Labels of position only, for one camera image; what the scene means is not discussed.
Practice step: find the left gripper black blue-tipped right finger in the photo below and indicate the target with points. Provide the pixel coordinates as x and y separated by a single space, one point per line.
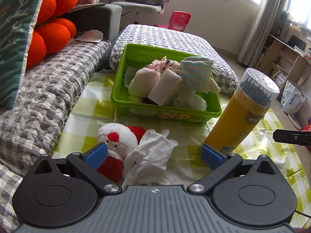
222 167

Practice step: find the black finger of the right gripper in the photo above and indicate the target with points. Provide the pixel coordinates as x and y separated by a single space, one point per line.
302 138

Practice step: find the book on sofa armrest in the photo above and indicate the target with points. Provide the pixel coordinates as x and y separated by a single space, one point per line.
81 6

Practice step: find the white scalloped paper fan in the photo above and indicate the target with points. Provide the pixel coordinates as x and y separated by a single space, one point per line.
91 36

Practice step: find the orange segmented plush pillow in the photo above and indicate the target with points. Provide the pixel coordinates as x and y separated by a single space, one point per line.
52 32

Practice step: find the wooden desk with shelves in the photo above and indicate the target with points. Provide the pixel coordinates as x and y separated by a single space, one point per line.
280 56

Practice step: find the santa claus plush toy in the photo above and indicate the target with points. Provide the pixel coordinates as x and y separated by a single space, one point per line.
120 140

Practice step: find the white cloth glove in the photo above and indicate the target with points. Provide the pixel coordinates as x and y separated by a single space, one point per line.
147 163

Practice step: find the green plastic storage bin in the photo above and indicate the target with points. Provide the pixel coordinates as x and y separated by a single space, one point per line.
137 56

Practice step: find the dark green patterned cushion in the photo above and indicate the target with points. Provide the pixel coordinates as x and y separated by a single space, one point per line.
18 19

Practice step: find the black laptop on desk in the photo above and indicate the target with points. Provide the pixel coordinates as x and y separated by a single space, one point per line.
294 41

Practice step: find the white rectangular sponge block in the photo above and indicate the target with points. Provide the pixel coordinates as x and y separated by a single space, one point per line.
166 88

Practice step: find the grey window curtain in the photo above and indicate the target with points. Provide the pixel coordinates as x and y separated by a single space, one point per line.
267 13

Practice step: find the white paper shopping bag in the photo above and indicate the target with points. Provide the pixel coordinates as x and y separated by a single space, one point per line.
292 99

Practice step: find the pastel checkered cloth doll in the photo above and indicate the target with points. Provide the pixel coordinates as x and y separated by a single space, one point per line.
195 72

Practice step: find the yellow cylinder clear-lid container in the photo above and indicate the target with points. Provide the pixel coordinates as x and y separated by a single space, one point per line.
247 107

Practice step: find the pink fluffy plush toy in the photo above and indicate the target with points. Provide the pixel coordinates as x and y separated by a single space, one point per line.
144 80

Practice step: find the yellow checkered plastic tablecloth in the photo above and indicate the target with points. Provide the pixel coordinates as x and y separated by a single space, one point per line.
94 109

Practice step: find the grey patterned ottoman cushion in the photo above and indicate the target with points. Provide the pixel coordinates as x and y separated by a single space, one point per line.
148 35

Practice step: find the grey sofa with quilted cover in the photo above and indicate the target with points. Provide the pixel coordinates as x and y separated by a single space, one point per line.
49 92

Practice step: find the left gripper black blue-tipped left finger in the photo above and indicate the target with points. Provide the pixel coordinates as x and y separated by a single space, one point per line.
85 165

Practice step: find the red plastic child chair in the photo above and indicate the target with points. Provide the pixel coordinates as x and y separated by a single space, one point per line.
178 21

